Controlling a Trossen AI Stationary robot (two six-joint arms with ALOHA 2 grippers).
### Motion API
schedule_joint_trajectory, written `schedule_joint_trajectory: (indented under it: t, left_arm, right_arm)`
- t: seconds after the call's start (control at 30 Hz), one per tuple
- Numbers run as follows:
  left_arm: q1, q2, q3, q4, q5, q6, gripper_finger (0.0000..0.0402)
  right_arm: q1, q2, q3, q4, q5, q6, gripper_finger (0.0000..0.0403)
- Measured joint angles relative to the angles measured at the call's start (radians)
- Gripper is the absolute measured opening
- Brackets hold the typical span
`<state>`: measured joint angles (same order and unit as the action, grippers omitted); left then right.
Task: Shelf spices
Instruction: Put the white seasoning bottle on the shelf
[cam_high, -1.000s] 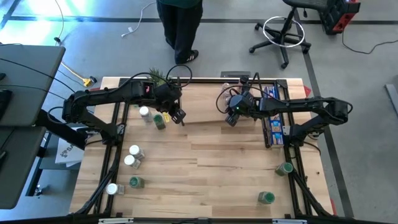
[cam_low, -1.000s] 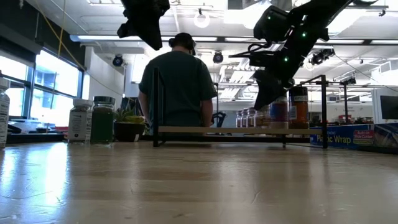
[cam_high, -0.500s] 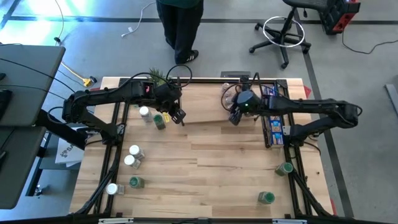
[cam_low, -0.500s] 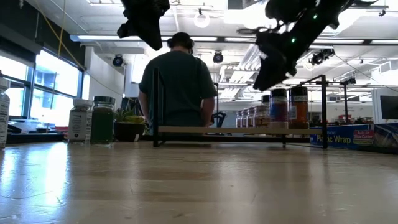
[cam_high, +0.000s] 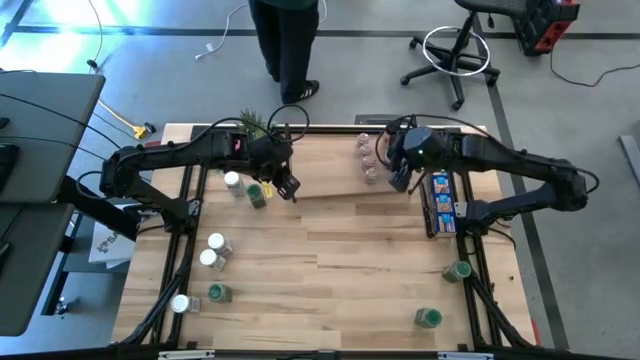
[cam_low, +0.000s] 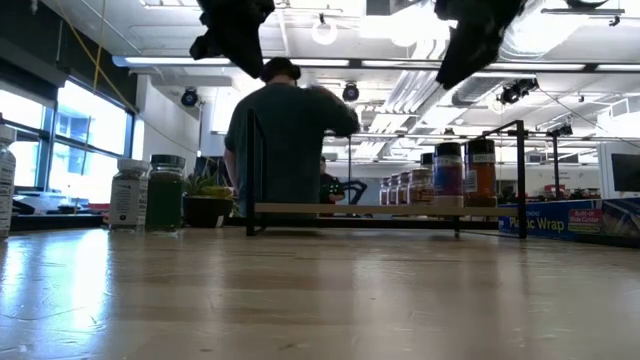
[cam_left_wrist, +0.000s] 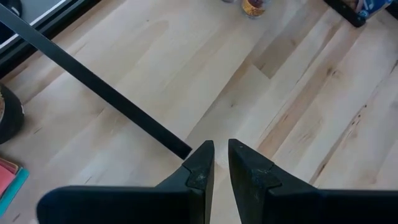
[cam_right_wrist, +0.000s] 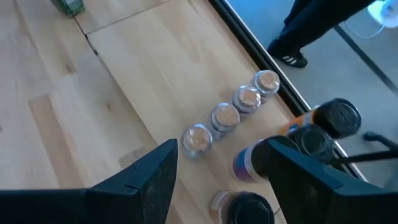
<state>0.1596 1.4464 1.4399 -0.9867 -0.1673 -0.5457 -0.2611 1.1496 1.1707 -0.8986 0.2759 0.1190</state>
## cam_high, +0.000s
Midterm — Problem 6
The black metal rig frame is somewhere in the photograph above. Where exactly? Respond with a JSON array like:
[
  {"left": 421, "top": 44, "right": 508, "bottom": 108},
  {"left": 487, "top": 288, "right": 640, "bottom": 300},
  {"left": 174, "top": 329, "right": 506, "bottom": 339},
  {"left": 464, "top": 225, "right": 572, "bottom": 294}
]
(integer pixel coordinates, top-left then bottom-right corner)
[{"left": 117, "top": 123, "right": 534, "bottom": 351}]

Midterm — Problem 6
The grey metal bar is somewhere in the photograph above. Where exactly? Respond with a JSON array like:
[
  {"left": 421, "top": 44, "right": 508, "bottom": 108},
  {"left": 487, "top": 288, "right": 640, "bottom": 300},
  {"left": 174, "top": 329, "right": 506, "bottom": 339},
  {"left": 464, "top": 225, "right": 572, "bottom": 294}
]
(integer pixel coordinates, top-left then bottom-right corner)
[{"left": 618, "top": 133, "right": 640, "bottom": 189}]

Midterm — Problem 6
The grey metal bracket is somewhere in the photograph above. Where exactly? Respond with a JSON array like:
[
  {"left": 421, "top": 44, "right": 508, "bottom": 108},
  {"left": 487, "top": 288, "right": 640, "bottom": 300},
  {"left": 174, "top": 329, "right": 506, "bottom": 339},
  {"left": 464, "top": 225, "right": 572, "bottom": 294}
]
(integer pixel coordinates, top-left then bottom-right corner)
[{"left": 354, "top": 113, "right": 396, "bottom": 126}]

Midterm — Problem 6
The long blue printed box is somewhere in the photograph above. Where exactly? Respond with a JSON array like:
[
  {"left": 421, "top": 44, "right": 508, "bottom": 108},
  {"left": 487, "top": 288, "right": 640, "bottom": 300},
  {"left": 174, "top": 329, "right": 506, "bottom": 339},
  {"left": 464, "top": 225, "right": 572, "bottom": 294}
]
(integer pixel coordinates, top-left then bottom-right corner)
[{"left": 428, "top": 169, "right": 459, "bottom": 236}]

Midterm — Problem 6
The potted succulent plant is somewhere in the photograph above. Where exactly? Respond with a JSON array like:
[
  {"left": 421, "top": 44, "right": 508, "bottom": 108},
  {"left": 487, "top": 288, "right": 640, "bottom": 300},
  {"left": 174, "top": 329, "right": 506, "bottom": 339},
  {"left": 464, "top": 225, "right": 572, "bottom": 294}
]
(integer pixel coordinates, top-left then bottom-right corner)
[{"left": 238, "top": 108, "right": 271, "bottom": 141}]

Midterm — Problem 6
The white mount bracket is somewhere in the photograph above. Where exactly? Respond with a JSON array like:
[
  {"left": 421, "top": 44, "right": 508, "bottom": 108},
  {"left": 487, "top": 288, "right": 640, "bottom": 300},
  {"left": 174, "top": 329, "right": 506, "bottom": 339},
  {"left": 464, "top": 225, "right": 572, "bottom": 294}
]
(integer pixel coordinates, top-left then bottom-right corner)
[
  {"left": 438, "top": 351, "right": 495, "bottom": 360},
  {"left": 158, "top": 349, "right": 216, "bottom": 360}
]

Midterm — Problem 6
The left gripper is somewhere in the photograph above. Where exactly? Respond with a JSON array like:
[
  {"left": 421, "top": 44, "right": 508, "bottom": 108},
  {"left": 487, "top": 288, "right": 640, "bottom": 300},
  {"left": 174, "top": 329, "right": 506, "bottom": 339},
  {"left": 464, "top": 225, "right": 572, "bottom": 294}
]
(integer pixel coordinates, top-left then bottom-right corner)
[{"left": 249, "top": 135, "right": 303, "bottom": 204}]

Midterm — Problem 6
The black floor cable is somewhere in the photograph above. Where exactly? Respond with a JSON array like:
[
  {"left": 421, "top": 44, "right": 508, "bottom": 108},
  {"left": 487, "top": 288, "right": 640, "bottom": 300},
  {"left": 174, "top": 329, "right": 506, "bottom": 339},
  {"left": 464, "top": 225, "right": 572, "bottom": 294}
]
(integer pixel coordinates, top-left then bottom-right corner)
[
  {"left": 549, "top": 47, "right": 640, "bottom": 89},
  {"left": 85, "top": 0, "right": 105, "bottom": 70}
]

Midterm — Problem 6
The red and black toolbox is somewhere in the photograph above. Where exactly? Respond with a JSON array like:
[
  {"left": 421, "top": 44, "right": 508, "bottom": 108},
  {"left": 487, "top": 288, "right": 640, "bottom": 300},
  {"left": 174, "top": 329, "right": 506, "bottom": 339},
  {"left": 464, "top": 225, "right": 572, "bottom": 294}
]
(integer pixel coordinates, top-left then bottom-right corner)
[{"left": 513, "top": 0, "right": 581, "bottom": 57}]

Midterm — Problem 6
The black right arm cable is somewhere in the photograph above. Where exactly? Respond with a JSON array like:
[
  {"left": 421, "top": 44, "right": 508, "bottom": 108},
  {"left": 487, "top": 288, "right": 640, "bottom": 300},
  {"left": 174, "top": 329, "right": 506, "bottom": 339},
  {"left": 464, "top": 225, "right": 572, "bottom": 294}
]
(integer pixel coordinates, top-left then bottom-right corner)
[{"left": 375, "top": 113, "right": 601, "bottom": 196}]

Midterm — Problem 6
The black keyboard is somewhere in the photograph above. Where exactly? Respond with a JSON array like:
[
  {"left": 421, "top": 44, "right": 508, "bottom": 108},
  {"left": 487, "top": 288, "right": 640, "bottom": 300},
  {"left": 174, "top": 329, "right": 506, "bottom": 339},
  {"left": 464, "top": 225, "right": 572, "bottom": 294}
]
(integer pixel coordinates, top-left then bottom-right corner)
[{"left": 0, "top": 143, "right": 21, "bottom": 194}]

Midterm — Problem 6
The green-lid spice jar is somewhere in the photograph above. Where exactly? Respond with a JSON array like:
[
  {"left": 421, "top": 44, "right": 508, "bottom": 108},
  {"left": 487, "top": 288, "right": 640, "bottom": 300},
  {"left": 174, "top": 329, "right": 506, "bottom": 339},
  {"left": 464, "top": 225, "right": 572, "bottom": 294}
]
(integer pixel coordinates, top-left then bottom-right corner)
[
  {"left": 413, "top": 306, "right": 444, "bottom": 330},
  {"left": 206, "top": 282, "right": 234, "bottom": 305},
  {"left": 246, "top": 182, "right": 269, "bottom": 210},
  {"left": 441, "top": 259, "right": 473, "bottom": 285}
]

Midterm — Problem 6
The yellow extension cable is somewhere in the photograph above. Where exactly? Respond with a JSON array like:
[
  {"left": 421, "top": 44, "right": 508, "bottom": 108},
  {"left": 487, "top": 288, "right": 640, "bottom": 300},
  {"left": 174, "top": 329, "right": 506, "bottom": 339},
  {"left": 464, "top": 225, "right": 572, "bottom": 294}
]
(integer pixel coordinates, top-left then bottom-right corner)
[{"left": 97, "top": 98, "right": 151, "bottom": 142}]

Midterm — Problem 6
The black slanted strut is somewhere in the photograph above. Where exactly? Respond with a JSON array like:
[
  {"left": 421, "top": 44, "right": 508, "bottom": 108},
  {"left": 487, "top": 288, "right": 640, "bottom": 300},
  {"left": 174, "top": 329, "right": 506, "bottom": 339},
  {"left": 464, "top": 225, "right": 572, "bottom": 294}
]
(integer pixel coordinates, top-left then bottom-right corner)
[{"left": 55, "top": 174, "right": 141, "bottom": 241}]

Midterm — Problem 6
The wooden shelf black metal frame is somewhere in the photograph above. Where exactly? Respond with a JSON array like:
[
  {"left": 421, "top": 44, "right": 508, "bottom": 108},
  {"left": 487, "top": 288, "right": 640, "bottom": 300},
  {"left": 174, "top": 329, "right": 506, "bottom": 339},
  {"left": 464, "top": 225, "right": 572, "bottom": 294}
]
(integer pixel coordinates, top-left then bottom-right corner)
[{"left": 273, "top": 115, "right": 419, "bottom": 200}]

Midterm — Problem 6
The white floor cable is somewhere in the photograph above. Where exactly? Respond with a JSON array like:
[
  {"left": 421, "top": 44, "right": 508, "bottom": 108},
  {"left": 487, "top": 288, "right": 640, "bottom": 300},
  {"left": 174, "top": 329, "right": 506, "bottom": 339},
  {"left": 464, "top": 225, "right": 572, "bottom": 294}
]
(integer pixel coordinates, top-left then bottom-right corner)
[{"left": 193, "top": 0, "right": 329, "bottom": 62}]

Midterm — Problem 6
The person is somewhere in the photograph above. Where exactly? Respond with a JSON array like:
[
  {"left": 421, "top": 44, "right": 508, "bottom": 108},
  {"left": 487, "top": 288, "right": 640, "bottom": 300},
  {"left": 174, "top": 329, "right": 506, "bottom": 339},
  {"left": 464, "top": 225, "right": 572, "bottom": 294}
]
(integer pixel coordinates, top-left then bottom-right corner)
[{"left": 248, "top": 0, "right": 321, "bottom": 105}]

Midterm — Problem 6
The white printed carton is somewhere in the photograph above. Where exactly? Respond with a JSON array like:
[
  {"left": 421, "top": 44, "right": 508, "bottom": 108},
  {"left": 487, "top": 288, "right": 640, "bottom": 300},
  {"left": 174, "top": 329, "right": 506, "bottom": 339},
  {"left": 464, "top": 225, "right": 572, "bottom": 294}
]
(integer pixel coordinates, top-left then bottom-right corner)
[{"left": 88, "top": 223, "right": 137, "bottom": 270}]

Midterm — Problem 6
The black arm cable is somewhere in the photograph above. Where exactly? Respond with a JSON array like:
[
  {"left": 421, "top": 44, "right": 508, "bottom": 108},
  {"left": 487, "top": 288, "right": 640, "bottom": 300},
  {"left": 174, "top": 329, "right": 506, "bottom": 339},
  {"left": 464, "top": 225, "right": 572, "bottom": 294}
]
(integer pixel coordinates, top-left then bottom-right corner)
[
  {"left": 197, "top": 103, "right": 312, "bottom": 147},
  {"left": 375, "top": 113, "right": 601, "bottom": 196}
]

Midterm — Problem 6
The dark grey desk top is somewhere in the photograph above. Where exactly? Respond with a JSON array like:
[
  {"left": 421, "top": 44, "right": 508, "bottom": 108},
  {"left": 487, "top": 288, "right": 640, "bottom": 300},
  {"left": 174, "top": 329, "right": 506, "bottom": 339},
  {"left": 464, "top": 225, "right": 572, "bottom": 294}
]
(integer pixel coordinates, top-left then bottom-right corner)
[
  {"left": 0, "top": 202, "right": 76, "bottom": 337},
  {"left": 0, "top": 71, "right": 107, "bottom": 204}
]

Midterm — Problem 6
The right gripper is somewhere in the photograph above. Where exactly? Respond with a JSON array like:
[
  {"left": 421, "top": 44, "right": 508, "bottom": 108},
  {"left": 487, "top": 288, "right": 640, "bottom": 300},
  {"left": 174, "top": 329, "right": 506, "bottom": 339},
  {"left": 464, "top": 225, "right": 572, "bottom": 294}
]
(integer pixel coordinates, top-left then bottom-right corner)
[{"left": 387, "top": 127, "right": 417, "bottom": 194}]

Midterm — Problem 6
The black office chair chrome ring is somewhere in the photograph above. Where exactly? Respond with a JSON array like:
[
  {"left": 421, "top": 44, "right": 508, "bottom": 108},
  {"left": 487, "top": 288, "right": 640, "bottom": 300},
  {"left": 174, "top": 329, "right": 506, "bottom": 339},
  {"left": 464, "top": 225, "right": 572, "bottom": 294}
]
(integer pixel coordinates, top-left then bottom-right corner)
[{"left": 399, "top": 0, "right": 531, "bottom": 112}]

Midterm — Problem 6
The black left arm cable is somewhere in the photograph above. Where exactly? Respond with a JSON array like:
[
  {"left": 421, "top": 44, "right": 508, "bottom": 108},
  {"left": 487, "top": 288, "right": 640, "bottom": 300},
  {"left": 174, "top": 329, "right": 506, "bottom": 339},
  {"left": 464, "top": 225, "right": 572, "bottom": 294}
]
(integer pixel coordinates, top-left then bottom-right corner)
[{"left": 197, "top": 103, "right": 312, "bottom": 147}]

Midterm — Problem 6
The white-lid spice jar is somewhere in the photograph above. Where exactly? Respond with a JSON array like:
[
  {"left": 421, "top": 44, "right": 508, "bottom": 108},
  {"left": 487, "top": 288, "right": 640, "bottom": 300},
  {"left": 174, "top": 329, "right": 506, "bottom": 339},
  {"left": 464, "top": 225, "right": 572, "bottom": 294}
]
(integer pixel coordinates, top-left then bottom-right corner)
[
  {"left": 170, "top": 293, "right": 202, "bottom": 315},
  {"left": 198, "top": 248, "right": 227, "bottom": 272},
  {"left": 207, "top": 232, "right": 235, "bottom": 257},
  {"left": 223, "top": 170, "right": 246, "bottom": 198}
]

